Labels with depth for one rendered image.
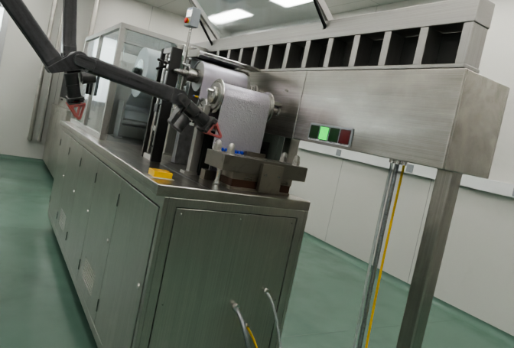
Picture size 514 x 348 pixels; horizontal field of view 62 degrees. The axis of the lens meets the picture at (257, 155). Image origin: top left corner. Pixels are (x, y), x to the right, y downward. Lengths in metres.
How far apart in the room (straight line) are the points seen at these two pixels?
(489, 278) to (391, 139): 2.59
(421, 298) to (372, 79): 0.76
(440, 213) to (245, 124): 0.85
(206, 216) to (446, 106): 0.86
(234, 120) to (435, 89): 0.82
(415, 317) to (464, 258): 2.45
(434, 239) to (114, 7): 6.54
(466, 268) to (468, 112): 2.71
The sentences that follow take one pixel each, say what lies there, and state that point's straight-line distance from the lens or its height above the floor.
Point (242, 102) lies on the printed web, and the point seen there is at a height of 1.25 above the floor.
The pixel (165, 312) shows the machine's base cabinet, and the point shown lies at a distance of 1.64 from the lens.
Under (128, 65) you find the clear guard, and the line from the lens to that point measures 2.73.
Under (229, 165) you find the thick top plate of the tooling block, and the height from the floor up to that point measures 0.99.
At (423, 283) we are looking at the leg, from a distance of 1.58.
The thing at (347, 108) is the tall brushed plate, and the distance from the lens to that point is 1.66.
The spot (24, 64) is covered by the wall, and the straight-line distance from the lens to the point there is 7.18.
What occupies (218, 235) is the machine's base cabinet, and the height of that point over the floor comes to 0.74.
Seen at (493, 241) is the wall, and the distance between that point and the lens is 3.91.
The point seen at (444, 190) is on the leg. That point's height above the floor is 1.08.
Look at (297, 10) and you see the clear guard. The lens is 2.06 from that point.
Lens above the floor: 1.13
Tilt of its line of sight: 3 degrees down
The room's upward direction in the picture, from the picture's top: 12 degrees clockwise
